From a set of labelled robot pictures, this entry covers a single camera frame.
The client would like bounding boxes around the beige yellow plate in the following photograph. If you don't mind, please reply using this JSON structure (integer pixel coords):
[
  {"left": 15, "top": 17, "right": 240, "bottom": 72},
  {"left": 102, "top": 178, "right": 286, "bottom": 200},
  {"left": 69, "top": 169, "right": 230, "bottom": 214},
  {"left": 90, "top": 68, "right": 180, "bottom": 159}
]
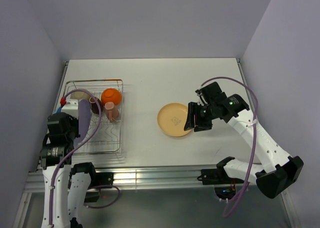
[{"left": 157, "top": 103, "right": 191, "bottom": 137}]

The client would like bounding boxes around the aluminium frame rail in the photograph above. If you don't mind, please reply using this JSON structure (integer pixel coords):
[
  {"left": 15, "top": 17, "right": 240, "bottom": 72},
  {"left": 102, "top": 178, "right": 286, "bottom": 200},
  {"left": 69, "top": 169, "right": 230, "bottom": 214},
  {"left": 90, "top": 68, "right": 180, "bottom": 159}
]
[{"left": 14, "top": 162, "right": 288, "bottom": 193}]

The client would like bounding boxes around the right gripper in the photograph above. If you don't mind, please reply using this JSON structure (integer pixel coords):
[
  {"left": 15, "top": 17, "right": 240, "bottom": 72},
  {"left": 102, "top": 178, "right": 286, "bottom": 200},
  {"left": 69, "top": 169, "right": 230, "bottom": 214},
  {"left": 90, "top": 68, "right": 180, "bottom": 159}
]
[{"left": 183, "top": 101, "right": 216, "bottom": 132}]

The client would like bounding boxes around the purple plate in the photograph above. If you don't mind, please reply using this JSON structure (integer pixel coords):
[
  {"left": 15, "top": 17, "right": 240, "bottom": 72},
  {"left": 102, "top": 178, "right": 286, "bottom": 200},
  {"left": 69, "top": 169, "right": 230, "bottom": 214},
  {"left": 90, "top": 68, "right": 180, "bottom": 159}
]
[{"left": 74, "top": 99, "right": 92, "bottom": 147}]

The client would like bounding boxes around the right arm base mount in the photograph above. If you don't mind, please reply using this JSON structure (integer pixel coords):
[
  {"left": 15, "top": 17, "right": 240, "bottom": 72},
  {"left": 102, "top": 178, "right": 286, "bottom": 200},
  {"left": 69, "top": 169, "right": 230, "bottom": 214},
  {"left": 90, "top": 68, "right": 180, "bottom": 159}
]
[{"left": 196, "top": 168, "right": 237, "bottom": 202}]

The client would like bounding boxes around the brown mug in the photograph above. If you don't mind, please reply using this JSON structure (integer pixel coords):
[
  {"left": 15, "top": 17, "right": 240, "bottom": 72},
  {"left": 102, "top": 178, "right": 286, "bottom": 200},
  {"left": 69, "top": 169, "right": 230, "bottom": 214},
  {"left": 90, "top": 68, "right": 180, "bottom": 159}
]
[{"left": 89, "top": 97, "right": 104, "bottom": 115}]

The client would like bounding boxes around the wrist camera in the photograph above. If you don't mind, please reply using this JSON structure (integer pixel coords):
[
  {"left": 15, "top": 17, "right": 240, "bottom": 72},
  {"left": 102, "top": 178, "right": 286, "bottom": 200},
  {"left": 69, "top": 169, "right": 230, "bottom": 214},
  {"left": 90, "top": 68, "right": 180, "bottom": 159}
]
[
  {"left": 60, "top": 98, "right": 79, "bottom": 119},
  {"left": 195, "top": 89, "right": 207, "bottom": 106}
]

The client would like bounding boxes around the beige bowl white inside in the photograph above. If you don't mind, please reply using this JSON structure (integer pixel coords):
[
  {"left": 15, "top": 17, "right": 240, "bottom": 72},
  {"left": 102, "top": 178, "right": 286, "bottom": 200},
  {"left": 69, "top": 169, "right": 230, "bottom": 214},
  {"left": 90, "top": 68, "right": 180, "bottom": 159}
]
[{"left": 70, "top": 90, "right": 91, "bottom": 100}]

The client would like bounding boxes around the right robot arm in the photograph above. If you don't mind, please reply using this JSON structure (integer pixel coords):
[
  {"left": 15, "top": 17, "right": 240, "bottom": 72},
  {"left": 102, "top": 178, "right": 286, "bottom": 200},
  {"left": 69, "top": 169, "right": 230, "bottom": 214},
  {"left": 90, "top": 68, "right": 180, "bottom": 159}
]
[{"left": 184, "top": 81, "right": 304, "bottom": 198}]

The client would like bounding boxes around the pink mug white inside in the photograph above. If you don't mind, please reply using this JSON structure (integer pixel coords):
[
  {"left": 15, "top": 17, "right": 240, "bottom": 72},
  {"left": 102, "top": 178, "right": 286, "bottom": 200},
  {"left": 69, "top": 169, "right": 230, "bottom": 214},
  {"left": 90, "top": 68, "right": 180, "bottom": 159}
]
[{"left": 104, "top": 102, "right": 120, "bottom": 122}]

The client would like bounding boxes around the wire dish rack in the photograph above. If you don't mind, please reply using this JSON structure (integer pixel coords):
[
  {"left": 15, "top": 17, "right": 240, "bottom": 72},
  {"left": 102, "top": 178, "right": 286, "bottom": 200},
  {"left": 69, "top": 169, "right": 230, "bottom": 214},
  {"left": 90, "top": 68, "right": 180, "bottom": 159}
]
[{"left": 63, "top": 79, "right": 123, "bottom": 155}]

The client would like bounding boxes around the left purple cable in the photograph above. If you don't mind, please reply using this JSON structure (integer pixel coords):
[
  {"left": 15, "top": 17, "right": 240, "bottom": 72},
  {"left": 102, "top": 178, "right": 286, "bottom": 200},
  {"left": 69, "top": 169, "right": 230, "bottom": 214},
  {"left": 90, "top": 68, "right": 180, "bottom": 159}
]
[{"left": 48, "top": 89, "right": 121, "bottom": 228}]

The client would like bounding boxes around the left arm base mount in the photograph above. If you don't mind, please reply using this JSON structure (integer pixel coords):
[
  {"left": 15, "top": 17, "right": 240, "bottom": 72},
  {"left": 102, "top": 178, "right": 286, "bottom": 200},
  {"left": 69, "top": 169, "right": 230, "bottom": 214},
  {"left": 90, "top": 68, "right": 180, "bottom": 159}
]
[{"left": 84, "top": 172, "right": 114, "bottom": 203}]

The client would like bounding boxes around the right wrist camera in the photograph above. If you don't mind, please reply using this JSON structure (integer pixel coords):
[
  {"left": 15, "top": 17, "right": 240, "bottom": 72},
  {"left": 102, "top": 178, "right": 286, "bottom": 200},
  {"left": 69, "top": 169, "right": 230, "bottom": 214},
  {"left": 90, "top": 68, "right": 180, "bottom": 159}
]
[{"left": 195, "top": 89, "right": 207, "bottom": 106}]

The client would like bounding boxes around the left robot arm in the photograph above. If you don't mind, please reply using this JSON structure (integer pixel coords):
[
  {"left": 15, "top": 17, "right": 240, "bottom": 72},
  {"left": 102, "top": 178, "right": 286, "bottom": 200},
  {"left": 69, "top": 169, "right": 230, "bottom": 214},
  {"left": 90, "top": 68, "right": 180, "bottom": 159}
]
[{"left": 39, "top": 112, "right": 98, "bottom": 227}]

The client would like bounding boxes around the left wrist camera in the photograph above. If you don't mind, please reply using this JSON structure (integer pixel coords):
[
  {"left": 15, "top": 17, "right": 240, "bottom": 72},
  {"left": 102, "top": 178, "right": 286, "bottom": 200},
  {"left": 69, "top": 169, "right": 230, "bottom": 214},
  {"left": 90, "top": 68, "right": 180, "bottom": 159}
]
[{"left": 60, "top": 98, "right": 79, "bottom": 119}]

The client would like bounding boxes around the orange bowl white inside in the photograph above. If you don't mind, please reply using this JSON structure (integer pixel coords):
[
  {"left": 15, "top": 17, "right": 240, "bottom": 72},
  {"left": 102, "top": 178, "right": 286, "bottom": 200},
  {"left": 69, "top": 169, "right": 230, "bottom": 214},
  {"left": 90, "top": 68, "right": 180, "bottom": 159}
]
[{"left": 101, "top": 88, "right": 122, "bottom": 105}]

